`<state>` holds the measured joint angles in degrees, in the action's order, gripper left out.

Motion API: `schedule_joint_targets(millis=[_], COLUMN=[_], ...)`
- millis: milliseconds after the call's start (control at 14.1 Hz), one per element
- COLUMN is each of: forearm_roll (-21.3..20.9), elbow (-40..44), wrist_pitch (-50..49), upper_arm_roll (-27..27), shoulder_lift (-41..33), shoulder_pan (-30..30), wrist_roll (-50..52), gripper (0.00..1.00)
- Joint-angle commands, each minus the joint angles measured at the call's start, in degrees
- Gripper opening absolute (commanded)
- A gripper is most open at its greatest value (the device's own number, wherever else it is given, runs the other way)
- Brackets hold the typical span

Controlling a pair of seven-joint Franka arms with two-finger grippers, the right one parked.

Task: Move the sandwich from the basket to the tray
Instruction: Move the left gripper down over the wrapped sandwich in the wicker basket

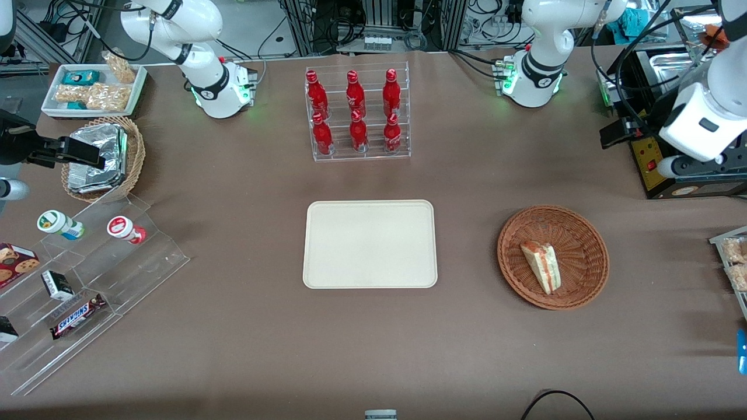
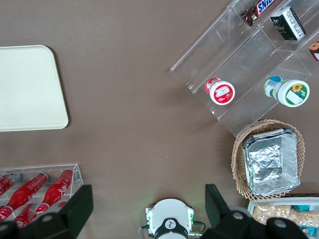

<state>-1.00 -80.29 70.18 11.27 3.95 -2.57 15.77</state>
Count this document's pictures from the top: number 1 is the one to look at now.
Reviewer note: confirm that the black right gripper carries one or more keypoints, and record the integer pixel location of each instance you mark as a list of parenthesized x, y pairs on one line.
[(13, 142)]

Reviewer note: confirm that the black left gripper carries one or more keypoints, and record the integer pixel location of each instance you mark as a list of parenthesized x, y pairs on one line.
[(652, 115)]

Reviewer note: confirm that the triangle sandwich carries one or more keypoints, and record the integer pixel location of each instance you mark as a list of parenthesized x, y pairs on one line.
[(543, 265)]

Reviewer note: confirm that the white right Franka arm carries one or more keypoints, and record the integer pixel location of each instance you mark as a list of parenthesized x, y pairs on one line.
[(204, 35)]

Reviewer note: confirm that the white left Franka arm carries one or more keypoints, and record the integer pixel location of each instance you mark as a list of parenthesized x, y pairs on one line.
[(540, 35)]

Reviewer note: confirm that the white rectangular snack tray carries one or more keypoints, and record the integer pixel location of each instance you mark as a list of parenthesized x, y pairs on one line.
[(49, 102)]

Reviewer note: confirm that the light tan wicker basket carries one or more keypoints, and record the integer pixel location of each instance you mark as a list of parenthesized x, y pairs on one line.
[(135, 157)]

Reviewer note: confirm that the brown round wicker basket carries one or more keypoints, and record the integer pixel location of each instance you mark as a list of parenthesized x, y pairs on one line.
[(578, 251)]

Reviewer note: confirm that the clear tray with snacks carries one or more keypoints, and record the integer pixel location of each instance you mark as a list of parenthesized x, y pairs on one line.
[(736, 268)]

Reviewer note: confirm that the beige rectangular tray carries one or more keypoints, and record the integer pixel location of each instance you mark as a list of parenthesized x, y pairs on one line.
[(369, 245)]

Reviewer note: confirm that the foil wrapped package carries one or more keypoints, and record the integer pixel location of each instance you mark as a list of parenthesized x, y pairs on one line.
[(105, 140), (93, 184)]

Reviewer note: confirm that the teal snack box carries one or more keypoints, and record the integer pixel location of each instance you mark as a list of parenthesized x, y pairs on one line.
[(76, 105), (80, 77)]

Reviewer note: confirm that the black food warmer display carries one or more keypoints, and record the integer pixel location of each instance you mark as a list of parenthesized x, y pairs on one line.
[(656, 169)]

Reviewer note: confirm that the clear bag of puffed snacks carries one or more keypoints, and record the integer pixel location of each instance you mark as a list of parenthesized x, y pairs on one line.
[(110, 98), (121, 69), (70, 93)]

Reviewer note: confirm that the green lid yogurt cup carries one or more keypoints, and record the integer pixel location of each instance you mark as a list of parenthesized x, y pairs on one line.
[(55, 223)]

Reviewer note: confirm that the red lid yogurt cup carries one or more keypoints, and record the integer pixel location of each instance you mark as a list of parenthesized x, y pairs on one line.
[(122, 227)]

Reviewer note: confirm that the steel warmer pan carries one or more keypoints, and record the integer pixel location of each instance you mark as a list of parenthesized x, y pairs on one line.
[(671, 64)]

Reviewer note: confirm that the teal cloth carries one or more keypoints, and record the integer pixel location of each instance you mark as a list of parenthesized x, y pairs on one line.
[(633, 22)]

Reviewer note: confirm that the red cookie box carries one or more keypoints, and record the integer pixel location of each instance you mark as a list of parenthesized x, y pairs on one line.
[(14, 265)]

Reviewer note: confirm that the clear acrylic stepped shelf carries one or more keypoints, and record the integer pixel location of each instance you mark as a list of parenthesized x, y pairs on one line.
[(140, 268)]

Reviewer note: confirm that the small black white box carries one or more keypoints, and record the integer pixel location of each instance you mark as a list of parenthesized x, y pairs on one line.
[(57, 286)]

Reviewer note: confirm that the orange fried food piece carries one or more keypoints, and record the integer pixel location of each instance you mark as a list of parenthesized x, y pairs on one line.
[(715, 36)]

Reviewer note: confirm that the Snickers chocolate bar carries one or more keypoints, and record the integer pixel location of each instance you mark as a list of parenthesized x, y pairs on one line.
[(77, 316)]

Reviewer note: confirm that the red cola bottle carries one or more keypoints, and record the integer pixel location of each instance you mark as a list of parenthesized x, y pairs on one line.
[(322, 137), (392, 137), (355, 96), (317, 96), (358, 134), (391, 96)]

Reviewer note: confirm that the blue plastic object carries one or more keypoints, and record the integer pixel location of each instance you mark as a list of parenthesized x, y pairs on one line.
[(742, 353)]

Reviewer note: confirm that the clear acrylic bottle rack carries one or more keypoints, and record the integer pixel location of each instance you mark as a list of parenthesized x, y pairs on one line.
[(362, 156)]

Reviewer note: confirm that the white power strip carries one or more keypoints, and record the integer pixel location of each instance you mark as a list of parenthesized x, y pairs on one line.
[(377, 42)]

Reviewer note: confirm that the grey box at table edge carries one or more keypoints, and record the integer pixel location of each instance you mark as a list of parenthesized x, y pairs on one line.
[(380, 415)]

